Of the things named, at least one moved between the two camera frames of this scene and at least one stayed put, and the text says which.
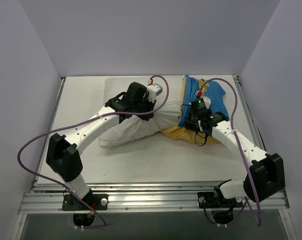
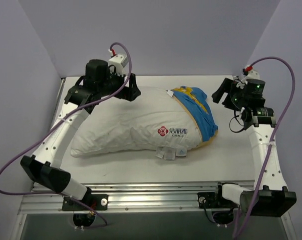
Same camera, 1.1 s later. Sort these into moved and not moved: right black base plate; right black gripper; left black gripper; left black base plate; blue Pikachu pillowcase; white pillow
Moved: right black gripper; white pillow; blue Pikachu pillowcase; left black gripper
Not moved: left black base plate; right black base plate
